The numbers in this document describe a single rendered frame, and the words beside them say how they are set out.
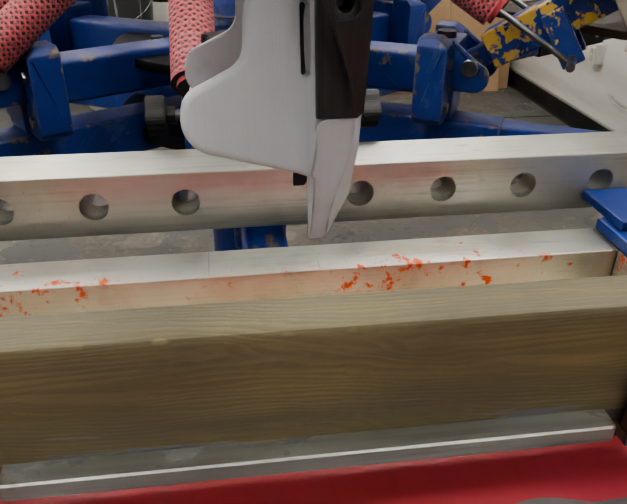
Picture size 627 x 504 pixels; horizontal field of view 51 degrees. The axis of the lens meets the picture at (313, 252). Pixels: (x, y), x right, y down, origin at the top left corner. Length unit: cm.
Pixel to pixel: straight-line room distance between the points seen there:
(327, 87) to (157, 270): 29
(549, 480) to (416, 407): 9
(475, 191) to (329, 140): 34
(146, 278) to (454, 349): 24
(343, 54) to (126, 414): 19
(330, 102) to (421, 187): 32
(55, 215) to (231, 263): 14
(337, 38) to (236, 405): 18
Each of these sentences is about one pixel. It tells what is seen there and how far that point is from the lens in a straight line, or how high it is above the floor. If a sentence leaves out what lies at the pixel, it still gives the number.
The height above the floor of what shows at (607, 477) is 95.
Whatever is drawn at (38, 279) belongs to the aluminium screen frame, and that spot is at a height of 99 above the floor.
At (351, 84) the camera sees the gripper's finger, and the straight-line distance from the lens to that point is 21.
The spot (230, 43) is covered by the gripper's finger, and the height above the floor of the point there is 117.
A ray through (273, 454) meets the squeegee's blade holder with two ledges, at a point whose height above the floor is 99.
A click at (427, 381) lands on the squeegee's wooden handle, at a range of 32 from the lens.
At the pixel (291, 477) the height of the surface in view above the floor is 95.
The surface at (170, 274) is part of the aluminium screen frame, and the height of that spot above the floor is 99.
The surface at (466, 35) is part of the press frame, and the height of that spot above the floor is 104.
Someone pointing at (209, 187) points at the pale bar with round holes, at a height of 103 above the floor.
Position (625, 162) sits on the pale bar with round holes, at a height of 103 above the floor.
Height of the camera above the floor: 123
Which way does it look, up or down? 30 degrees down
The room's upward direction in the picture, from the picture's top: 1 degrees clockwise
